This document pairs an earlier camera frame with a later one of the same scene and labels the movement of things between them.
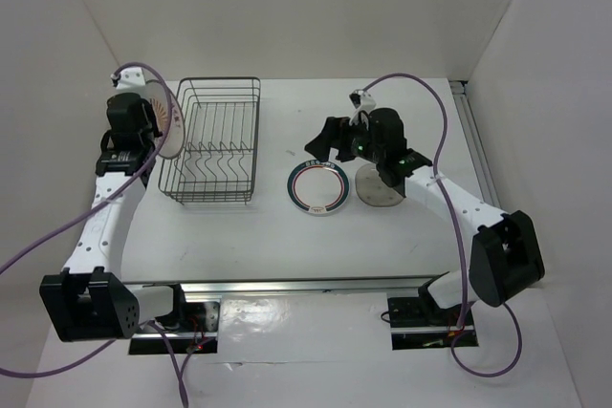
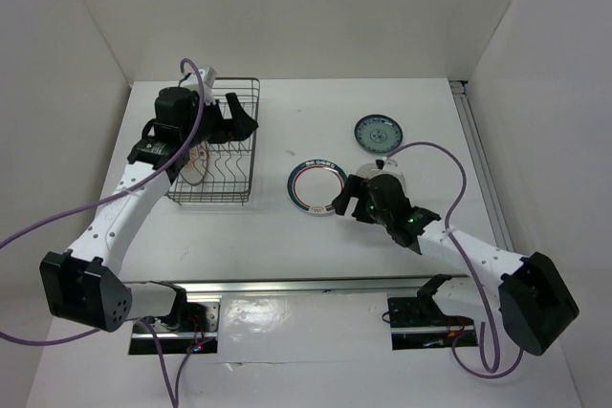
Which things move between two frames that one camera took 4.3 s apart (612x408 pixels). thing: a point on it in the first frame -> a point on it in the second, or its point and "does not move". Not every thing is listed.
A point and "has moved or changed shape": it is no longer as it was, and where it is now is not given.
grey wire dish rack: [215, 164] does not move
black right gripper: [334, 134] -> [354, 186]
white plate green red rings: [318, 188] does not move
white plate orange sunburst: [157, 94] has moved or changed shape
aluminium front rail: [366, 289] does not move
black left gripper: [149, 113] -> [237, 128]
